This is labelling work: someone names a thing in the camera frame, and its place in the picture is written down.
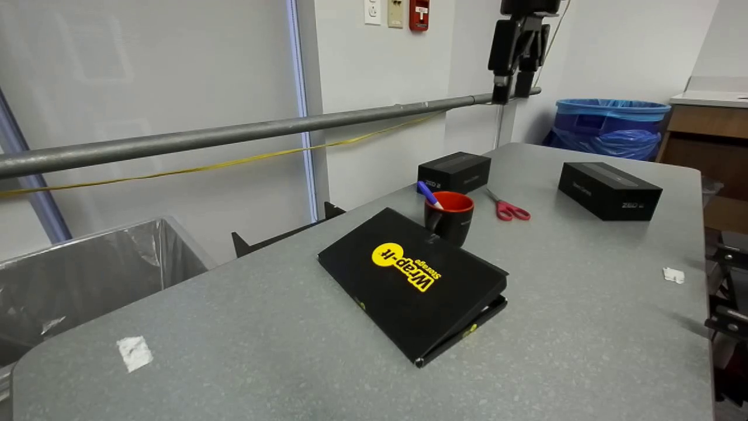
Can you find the grey metal rail pole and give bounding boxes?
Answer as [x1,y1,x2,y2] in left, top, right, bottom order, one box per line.
[0,92,500,180]

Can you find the wooden desk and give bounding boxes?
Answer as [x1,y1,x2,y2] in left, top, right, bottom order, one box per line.
[655,74,748,235]

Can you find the black equipment stand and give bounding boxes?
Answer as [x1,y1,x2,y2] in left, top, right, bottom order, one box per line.
[700,182,748,407]

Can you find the small black cardboard box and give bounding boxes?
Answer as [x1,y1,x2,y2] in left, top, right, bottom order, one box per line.
[415,149,493,196]

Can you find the blue white marker pen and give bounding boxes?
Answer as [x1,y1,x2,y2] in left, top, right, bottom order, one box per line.
[413,178,447,213]

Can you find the beige wall switch plate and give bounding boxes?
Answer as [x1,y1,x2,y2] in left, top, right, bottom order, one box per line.
[386,0,408,30]

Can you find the blue lined trash bin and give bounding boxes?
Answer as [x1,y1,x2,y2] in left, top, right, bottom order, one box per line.
[543,95,673,163]

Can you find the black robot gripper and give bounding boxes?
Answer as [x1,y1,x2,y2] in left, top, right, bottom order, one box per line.
[486,0,564,104]

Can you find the long black cardboard box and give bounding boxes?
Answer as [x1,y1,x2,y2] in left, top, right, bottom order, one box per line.
[555,159,666,221]

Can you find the red cup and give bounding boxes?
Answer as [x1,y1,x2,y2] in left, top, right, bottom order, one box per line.
[422,190,477,249]

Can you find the red fire alarm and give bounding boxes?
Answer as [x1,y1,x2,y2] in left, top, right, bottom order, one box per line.
[406,0,432,35]

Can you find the red handled scissors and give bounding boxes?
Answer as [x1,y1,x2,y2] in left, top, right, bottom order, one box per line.
[486,186,533,224]

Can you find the yellow cable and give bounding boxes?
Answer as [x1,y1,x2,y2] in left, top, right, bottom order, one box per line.
[0,114,439,200]

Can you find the grey trash bin clear liner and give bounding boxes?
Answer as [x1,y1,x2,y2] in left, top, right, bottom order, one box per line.
[0,214,209,370]

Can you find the black book with yellow logo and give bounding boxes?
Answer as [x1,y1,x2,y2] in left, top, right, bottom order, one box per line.
[315,205,512,370]

